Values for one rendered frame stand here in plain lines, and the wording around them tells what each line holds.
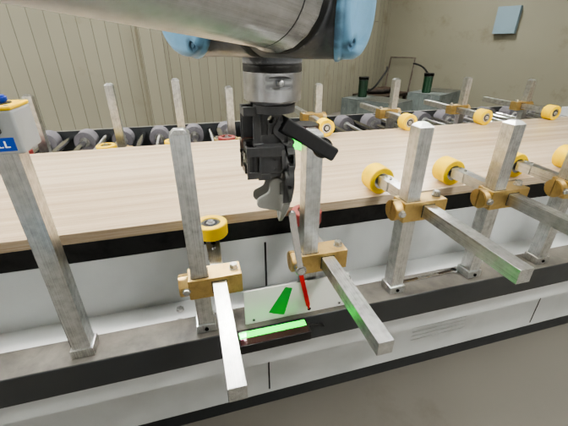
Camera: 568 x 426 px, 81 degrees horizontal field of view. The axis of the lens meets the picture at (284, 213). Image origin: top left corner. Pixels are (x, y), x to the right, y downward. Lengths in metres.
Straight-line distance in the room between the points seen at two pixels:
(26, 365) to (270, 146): 0.69
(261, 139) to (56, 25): 4.06
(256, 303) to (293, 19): 0.64
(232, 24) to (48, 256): 0.59
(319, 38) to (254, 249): 0.75
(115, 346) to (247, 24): 0.76
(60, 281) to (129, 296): 0.32
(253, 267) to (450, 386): 1.07
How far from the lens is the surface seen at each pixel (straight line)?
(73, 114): 4.56
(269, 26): 0.27
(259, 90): 0.52
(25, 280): 1.07
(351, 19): 0.32
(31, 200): 0.70
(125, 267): 1.00
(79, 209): 1.06
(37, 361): 0.93
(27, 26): 4.47
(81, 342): 0.87
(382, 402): 1.61
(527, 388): 1.89
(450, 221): 0.80
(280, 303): 0.83
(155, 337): 0.87
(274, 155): 0.54
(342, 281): 0.72
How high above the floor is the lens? 1.30
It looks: 27 degrees down
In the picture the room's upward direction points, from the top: straight up
